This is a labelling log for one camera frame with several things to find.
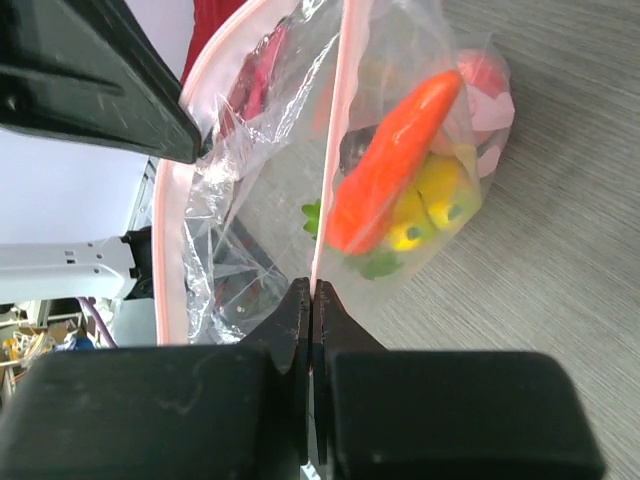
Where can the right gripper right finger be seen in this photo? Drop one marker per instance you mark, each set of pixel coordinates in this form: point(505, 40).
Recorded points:
point(431, 414)

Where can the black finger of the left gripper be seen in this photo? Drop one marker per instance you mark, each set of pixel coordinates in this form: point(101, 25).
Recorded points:
point(85, 72)

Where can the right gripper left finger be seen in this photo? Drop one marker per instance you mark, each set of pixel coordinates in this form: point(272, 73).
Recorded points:
point(175, 412)

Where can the orange toy carrot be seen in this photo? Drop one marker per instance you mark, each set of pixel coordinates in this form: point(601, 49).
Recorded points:
point(365, 199)

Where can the yellow toy banana bunch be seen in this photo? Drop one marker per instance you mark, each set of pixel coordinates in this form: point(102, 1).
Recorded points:
point(439, 199)

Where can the clear zip top bag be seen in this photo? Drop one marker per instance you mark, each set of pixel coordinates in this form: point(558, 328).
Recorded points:
point(273, 93)

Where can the dark toy mangosteen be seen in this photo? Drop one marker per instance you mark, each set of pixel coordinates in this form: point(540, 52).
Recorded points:
point(353, 146)

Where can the pink toy peach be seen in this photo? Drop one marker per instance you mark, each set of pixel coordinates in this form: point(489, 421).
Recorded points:
point(492, 109)

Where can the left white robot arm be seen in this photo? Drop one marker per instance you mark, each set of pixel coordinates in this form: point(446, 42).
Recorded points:
point(33, 169)

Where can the red folded cloth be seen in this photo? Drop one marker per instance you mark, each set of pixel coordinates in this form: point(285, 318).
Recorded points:
point(209, 16)

